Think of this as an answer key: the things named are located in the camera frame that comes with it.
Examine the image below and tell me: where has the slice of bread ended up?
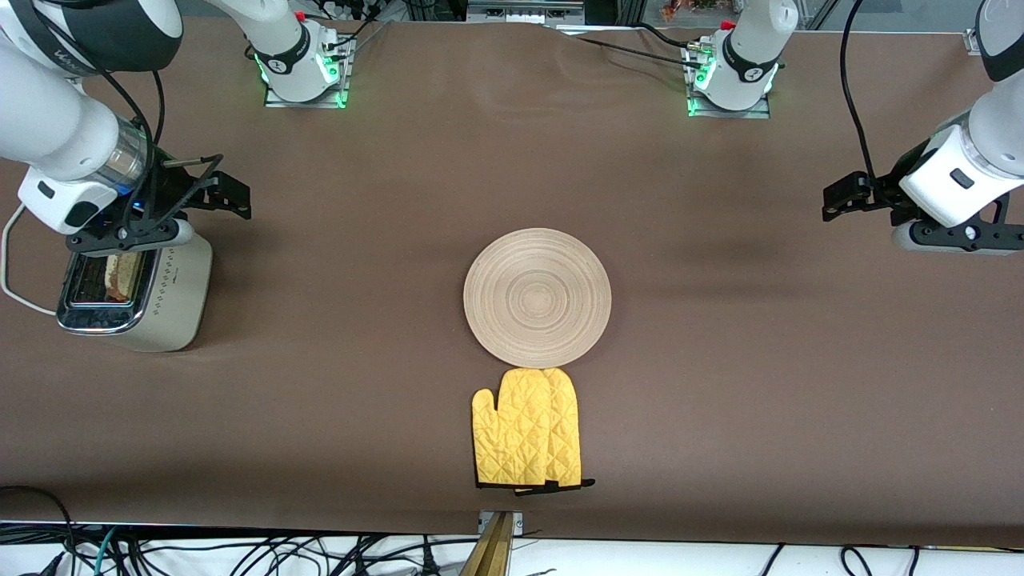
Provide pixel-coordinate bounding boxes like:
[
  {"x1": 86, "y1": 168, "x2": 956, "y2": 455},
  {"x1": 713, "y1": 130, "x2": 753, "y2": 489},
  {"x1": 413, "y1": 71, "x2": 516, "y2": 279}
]
[{"x1": 104, "y1": 252, "x2": 143, "y2": 303}]

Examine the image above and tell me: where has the round wooden plate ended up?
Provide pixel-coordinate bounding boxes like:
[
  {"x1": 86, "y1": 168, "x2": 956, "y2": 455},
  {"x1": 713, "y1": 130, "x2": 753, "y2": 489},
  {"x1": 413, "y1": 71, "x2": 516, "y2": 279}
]
[{"x1": 463, "y1": 228, "x2": 613, "y2": 370}]

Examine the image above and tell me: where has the cream and chrome toaster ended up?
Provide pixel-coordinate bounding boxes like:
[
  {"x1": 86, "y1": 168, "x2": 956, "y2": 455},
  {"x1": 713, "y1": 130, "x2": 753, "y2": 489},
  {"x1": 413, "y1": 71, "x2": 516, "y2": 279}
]
[{"x1": 56, "y1": 232, "x2": 214, "y2": 353}]

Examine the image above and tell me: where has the brown table cover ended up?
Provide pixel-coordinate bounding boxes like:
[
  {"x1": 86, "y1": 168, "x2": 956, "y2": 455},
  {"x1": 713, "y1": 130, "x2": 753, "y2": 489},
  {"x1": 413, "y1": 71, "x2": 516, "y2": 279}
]
[{"x1": 0, "y1": 16, "x2": 1024, "y2": 549}]

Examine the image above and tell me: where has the yellow quilted oven mitt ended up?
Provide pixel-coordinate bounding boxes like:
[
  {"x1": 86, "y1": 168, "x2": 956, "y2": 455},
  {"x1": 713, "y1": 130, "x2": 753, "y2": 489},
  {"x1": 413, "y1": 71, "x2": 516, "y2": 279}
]
[
  {"x1": 471, "y1": 366, "x2": 561, "y2": 490},
  {"x1": 546, "y1": 368, "x2": 597, "y2": 490}
]

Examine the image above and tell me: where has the tan angled beam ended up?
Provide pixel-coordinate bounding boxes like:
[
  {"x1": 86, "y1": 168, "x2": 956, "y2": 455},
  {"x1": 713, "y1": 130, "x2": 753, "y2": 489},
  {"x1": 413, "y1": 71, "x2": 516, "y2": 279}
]
[{"x1": 458, "y1": 512, "x2": 514, "y2": 576}]

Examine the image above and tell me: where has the white toaster power cord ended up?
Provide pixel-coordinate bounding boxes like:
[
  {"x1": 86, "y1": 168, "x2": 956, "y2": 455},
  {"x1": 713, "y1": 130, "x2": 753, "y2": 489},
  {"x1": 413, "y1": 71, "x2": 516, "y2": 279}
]
[{"x1": 0, "y1": 204, "x2": 61, "y2": 314}]

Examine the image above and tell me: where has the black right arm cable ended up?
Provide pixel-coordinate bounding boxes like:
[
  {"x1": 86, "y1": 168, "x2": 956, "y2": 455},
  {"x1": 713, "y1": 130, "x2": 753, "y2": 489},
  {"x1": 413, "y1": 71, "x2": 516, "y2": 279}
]
[{"x1": 24, "y1": 8, "x2": 225, "y2": 241}]

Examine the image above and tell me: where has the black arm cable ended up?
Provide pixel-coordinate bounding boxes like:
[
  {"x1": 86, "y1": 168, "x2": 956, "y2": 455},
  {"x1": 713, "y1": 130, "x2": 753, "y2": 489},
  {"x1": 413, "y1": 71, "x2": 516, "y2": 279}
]
[
  {"x1": 840, "y1": 0, "x2": 881, "y2": 181},
  {"x1": 24, "y1": 8, "x2": 225, "y2": 241}
]

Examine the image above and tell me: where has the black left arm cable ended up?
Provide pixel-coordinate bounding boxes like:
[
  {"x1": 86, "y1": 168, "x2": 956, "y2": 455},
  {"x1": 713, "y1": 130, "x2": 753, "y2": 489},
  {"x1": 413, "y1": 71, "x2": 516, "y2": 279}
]
[{"x1": 840, "y1": 0, "x2": 881, "y2": 181}]

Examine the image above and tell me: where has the looped black cable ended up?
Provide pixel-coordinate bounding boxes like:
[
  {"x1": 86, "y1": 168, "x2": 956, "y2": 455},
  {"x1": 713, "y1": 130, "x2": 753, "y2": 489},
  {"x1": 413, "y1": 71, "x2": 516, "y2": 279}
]
[{"x1": 0, "y1": 485, "x2": 78, "y2": 576}]

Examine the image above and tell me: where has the thin black power cable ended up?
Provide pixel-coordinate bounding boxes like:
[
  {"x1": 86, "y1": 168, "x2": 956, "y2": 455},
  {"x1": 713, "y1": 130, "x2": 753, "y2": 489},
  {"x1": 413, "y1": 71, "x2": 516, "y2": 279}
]
[
  {"x1": 636, "y1": 22, "x2": 697, "y2": 50},
  {"x1": 574, "y1": 36, "x2": 705, "y2": 71},
  {"x1": 324, "y1": 4, "x2": 393, "y2": 61}
]

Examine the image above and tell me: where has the teal cable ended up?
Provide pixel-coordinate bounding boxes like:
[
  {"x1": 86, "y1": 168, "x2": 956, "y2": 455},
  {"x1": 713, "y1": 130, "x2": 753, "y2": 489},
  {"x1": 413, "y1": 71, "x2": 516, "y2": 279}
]
[{"x1": 92, "y1": 526, "x2": 121, "y2": 576}]

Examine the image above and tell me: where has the tangle of black cables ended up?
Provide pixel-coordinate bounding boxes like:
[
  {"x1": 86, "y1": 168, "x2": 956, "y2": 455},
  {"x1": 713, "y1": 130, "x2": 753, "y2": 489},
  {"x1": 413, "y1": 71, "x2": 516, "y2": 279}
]
[{"x1": 120, "y1": 532, "x2": 481, "y2": 576}]

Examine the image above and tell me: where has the silver aluminium frame rail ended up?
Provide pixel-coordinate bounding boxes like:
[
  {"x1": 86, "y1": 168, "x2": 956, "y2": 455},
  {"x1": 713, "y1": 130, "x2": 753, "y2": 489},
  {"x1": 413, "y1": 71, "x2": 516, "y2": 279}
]
[{"x1": 466, "y1": 0, "x2": 585, "y2": 25}]

